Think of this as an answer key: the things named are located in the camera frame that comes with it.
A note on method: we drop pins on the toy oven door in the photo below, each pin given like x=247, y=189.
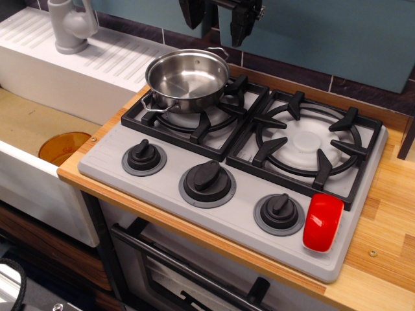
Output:
x=132, y=237

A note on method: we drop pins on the white right burner disc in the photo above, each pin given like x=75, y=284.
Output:
x=304, y=139

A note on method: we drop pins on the grey toy stove top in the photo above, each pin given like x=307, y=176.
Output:
x=233, y=220

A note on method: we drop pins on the grey toy faucet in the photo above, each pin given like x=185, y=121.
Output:
x=71, y=28

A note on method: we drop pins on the black right burner grate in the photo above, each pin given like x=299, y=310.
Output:
x=361, y=140

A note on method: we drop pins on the teal wall cabinet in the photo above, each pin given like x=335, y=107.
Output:
x=369, y=42

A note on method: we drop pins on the black left stove knob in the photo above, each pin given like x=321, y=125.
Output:
x=144, y=159

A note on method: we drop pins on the black middle stove knob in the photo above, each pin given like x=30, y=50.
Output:
x=207, y=185

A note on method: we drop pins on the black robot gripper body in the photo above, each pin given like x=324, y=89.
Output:
x=231, y=4

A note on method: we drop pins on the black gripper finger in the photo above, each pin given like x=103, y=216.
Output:
x=242, y=23
x=193, y=12

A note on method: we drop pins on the stainless steel pot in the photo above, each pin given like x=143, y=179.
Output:
x=185, y=81

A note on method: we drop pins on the white toy sink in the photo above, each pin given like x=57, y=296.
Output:
x=45, y=93

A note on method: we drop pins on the black stove knob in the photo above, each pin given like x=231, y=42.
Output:
x=144, y=159
x=207, y=185
x=279, y=215

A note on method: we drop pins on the black right stove knob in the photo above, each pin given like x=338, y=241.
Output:
x=279, y=215

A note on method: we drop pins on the black burner grate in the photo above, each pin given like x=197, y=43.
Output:
x=210, y=133
x=361, y=140

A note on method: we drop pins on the red and white sponge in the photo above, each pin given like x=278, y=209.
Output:
x=322, y=222

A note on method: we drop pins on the orange plastic plate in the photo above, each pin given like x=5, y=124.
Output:
x=59, y=148

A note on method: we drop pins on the black left burner grate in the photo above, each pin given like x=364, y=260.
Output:
x=210, y=133

